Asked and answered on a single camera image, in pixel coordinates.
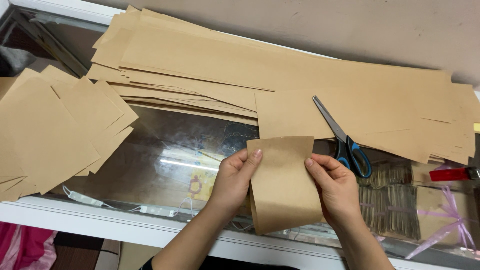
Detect person's left hand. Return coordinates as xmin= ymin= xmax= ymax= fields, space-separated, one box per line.
xmin=212 ymin=148 xmax=263 ymax=211

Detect person's right hand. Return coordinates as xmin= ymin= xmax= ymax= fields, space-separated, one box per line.
xmin=304 ymin=153 xmax=361 ymax=226

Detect brown paper sheet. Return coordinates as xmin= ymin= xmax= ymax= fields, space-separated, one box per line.
xmin=246 ymin=136 xmax=324 ymax=236

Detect yellow printed packet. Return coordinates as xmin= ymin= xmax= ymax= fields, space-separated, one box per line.
xmin=187 ymin=167 xmax=220 ymax=202

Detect blue and black scissors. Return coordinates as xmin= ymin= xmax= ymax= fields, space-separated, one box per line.
xmin=312 ymin=95 xmax=373 ymax=179

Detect bundles of hairpins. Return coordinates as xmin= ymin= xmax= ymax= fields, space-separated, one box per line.
xmin=356 ymin=165 xmax=422 ymax=241

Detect white glass display counter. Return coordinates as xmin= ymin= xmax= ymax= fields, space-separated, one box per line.
xmin=0 ymin=0 xmax=480 ymax=270

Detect pink plastic ribbon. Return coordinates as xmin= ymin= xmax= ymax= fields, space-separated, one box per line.
xmin=405 ymin=185 xmax=478 ymax=260

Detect pile of long brown paper strips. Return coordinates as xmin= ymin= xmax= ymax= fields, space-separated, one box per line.
xmin=86 ymin=5 xmax=480 ymax=166

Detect white led strip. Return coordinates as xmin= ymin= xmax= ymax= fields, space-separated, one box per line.
xmin=62 ymin=184 xmax=196 ymax=219

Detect pile of square brown paper sheets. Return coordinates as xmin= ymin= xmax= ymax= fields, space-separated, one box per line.
xmin=0 ymin=65 xmax=139 ymax=203

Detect pink cloth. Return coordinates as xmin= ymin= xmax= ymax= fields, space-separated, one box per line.
xmin=0 ymin=221 xmax=59 ymax=270

